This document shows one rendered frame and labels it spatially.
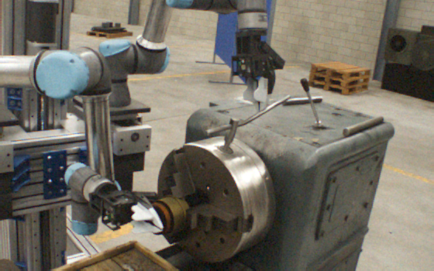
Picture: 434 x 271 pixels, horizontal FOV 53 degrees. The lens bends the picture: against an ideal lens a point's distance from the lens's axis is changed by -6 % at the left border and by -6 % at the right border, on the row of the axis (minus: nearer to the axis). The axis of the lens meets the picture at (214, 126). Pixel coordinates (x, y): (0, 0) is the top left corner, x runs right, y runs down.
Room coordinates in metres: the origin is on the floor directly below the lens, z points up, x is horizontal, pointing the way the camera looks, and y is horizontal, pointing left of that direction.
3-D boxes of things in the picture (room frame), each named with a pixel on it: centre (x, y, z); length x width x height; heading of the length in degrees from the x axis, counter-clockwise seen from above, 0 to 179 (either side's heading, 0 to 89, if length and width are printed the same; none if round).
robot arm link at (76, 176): (1.11, 0.33, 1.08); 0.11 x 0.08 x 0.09; 48
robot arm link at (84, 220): (1.12, 0.33, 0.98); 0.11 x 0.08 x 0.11; 170
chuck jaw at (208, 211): (0.98, -0.03, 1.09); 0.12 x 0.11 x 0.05; 49
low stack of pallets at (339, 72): (9.03, -2.39, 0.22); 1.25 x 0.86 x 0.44; 142
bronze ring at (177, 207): (0.99, 0.09, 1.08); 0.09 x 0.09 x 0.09; 49
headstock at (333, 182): (1.41, -0.26, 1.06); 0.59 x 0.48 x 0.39; 139
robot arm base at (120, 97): (1.65, 0.40, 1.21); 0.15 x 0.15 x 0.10
